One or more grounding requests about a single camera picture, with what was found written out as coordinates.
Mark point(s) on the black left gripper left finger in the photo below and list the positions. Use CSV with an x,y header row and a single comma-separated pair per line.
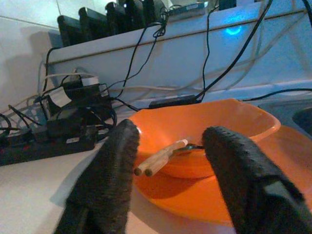
x,y
107,175

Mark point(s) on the black upright electronic box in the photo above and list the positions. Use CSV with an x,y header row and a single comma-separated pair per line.
x,y
154,11
135,13
95,24
118,18
70,31

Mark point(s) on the orange plastic bowl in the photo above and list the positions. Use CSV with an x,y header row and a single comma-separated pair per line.
x,y
170,124

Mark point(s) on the grey flat electronic device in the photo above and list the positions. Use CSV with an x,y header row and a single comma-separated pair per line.
x,y
189,8

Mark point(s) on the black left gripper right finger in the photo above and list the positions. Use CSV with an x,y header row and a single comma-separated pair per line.
x,y
248,185

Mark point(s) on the black power strip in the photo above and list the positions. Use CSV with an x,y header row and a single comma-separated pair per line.
x,y
36,151

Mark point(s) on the black power plug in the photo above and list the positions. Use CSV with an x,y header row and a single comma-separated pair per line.
x,y
83,97
61,126

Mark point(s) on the stainless steel sink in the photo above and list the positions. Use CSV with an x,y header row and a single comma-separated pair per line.
x,y
302,119

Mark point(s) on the metal spoon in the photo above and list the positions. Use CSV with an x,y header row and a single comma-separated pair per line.
x,y
187,149

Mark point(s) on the orange plastic plate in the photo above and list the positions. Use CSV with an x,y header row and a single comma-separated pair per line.
x,y
195,197

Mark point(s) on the small black electronic box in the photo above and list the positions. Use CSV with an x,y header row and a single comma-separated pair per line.
x,y
228,4

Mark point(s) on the long black power adapter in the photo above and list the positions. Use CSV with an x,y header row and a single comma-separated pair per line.
x,y
173,102

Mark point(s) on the white charger plug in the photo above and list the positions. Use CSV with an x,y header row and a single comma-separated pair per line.
x,y
89,80

